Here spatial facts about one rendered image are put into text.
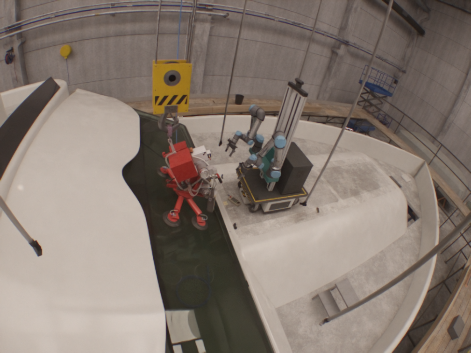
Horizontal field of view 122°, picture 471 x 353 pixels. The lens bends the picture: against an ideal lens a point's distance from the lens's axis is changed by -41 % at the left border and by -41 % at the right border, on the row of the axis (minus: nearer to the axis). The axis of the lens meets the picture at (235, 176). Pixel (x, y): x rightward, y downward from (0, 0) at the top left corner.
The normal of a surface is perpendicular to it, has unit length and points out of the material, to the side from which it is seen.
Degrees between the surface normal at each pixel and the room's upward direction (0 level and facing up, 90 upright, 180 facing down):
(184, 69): 90
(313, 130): 90
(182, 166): 90
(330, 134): 90
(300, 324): 0
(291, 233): 10
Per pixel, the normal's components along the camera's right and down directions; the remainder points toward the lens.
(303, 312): 0.17, -0.74
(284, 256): 0.33, -0.28
